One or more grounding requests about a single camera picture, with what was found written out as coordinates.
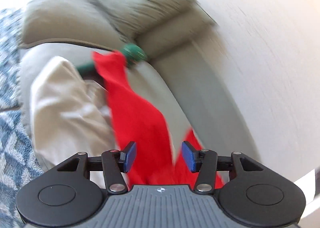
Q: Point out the blue patterned rug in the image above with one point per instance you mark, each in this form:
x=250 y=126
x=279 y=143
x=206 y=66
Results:
x=18 y=162

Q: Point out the red garment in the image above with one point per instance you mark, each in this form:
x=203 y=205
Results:
x=134 y=119

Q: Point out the green massage hammer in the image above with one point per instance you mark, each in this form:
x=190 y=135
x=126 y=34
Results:
x=132 y=53

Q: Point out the beige crumpled garment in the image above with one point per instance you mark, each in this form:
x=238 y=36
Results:
x=68 y=115

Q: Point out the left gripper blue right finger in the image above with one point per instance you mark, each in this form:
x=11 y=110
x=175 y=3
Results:
x=204 y=163

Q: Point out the grey sofa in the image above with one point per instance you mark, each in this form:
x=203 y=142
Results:
x=175 y=78

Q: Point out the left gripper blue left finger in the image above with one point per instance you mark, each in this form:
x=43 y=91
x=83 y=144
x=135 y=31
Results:
x=115 y=163

